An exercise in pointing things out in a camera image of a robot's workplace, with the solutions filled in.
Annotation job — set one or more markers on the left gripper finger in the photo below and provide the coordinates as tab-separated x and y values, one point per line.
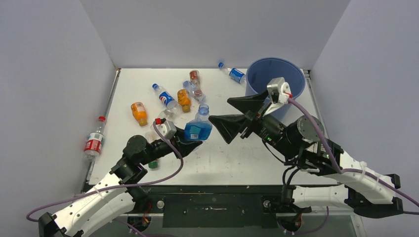
179	135
186	147

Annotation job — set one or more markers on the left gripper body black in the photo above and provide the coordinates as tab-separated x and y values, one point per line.
159	149

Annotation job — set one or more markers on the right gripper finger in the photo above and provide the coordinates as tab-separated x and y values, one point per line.
248	103
229	126

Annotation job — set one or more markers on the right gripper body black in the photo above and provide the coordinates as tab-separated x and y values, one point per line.
266	127

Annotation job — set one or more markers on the crushed blue label bottle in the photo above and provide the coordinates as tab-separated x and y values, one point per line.
200	128

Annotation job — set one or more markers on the red cap red label bottle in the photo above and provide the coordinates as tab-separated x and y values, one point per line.
95	139

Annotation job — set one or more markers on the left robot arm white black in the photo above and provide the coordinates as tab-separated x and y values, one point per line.
117	192

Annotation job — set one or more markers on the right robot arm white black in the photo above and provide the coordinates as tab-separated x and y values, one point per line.
305	148

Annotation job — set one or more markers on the green cap tea bottle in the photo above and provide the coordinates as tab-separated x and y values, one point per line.
153	165

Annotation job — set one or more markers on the clear bottle silver cap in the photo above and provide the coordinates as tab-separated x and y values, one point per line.
151	135

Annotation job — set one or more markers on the far blue label bottle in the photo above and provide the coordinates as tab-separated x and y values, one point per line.
233	73

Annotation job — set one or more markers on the orange juice bottle gold cap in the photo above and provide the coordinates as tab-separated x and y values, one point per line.
184	100

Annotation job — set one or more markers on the pepsi bottle blue label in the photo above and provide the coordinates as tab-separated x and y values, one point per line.
167	100

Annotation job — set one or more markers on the crushed clear bottle blue cap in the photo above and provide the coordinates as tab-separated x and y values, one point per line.
194	91

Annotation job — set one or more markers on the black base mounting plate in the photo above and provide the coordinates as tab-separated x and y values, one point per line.
231	206

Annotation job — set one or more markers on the red label small bottle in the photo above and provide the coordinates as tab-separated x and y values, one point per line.
195	77

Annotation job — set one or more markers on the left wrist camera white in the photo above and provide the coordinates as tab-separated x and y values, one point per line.
164	127

